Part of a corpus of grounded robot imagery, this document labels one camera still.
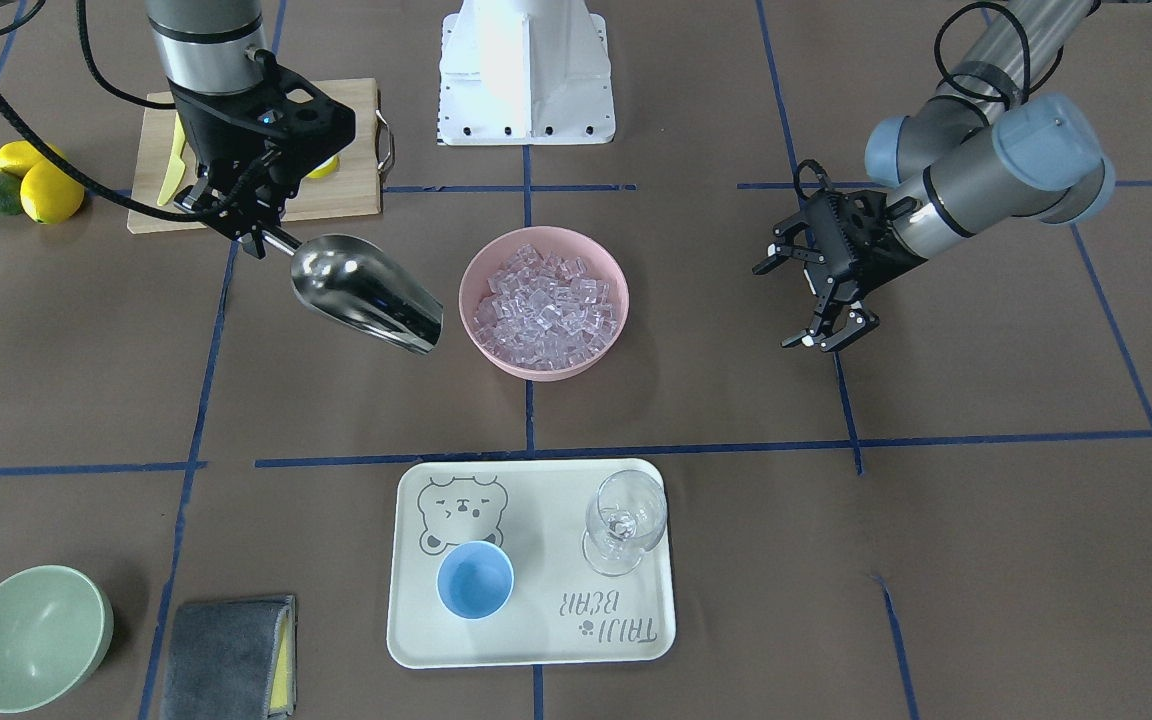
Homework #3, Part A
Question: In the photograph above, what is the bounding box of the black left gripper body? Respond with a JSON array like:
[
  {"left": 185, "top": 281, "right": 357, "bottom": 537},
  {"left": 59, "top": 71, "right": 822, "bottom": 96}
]
[{"left": 805, "top": 188, "right": 927, "bottom": 301}]

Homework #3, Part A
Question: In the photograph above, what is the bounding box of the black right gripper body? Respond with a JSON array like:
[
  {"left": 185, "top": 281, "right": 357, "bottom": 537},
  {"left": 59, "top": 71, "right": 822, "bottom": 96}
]
[{"left": 170, "top": 50, "right": 356, "bottom": 233}]

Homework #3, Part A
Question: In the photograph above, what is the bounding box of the silver metal ice scoop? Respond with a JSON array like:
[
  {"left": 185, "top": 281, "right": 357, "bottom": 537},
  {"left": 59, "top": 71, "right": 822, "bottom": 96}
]
[{"left": 262, "top": 228, "right": 444, "bottom": 355}]

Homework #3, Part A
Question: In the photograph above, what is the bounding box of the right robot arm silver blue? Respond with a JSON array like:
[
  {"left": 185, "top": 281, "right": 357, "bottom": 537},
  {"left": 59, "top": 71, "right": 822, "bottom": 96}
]
[{"left": 146, "top": 1, "right": 356, "bottom": 259}]

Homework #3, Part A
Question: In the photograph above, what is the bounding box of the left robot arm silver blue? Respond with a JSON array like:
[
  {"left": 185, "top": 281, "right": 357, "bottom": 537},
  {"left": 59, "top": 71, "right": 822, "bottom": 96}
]
[{"left": 753, "top": 1, "right": 1116, "bottom": 354}]

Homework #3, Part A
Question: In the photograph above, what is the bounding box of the blue plastic cup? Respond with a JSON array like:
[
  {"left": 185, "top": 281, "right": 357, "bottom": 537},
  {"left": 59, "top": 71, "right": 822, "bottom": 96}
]
[{"left": 435, "top": 541, "right": 515, "bottom": 620}]

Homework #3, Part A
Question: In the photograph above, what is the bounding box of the yellow plastic knife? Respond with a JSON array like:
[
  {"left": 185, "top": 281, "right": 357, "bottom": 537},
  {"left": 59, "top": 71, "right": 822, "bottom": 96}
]
[{"left": 156, "top": 114, "right": 187, "bottom": 209}]

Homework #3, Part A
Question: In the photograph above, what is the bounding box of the half lemon slice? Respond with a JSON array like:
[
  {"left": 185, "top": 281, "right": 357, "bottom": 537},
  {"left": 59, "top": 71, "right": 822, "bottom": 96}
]
[{"left": 306, "top": 154, "right": 340, "bottom": 181}]

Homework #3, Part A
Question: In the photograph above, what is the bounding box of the wooden cutting board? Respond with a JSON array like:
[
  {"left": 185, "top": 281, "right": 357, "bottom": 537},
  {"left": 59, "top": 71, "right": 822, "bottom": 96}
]
[{"left": 126, "top": 78, "right": 384, "bottom": 235}]

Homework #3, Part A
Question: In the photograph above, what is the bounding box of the yellow lemon lower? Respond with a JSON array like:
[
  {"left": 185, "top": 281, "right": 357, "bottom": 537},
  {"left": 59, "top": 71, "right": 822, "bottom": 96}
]
[{"left": 20, "top": 160, "right": 86, "bottom": 225}]

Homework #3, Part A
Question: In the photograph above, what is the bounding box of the yellow lemon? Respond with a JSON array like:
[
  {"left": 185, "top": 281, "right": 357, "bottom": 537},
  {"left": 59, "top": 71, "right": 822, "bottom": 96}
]
[
  {"left": 20, "top": 160, "right": 86, "bottom": 225},
  {"left": 0, "top": 141, "right": 63, "bottom": 181}
]

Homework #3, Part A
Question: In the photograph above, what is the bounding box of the yellow lemon upper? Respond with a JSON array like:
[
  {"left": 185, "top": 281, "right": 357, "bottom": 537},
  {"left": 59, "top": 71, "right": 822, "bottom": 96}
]
[{"left": 0, "top": 141, "right": 63, "bottom": 181}]

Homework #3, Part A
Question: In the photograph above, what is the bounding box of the pink bowl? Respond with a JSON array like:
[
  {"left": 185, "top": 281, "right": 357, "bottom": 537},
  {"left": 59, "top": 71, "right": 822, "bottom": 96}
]
[{"left": 458, "top": 225, "right": 630, "bottom": 382}]

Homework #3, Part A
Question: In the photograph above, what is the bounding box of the clear wine glass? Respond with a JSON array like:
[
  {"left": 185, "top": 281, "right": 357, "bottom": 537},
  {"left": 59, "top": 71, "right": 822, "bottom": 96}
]
[{"left": 582, "top": 469, "right": 668, "bottom": 577}]

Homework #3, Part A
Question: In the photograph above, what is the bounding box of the cream bear tray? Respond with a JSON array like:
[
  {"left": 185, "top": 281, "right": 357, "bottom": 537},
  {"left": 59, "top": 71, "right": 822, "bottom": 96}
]
[{"left": 387, "top": 458, "right": 677, "bottom": 669}]

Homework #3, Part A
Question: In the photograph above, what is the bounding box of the grey folded cloth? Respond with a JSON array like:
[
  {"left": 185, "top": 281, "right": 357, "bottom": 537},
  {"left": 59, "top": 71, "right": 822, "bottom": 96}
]
[{"left": 159, "top": 594, "right": 298, "bottom": 719}]

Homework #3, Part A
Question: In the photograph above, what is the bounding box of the green ceramic bowl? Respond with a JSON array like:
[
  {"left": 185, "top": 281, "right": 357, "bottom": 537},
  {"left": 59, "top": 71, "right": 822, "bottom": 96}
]
[{"left": 0, "top": 564, "right": 114, "bottom": 714}]

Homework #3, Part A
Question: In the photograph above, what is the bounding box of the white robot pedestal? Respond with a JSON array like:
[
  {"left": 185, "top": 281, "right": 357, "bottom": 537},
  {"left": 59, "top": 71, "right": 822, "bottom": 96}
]
[{"left": 435, "top": 1, "right": 617, "bottom": 147}]

